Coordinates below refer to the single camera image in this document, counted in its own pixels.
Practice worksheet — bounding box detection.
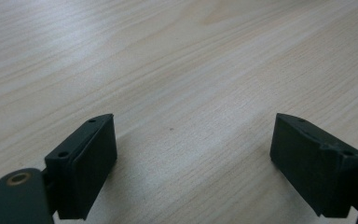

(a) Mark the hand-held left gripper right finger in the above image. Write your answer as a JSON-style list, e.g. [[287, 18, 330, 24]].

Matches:
[[268, 112, 358, 218]]

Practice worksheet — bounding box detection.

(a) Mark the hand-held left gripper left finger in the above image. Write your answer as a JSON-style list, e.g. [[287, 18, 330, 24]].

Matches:
[[44, 113, 118, 221]]

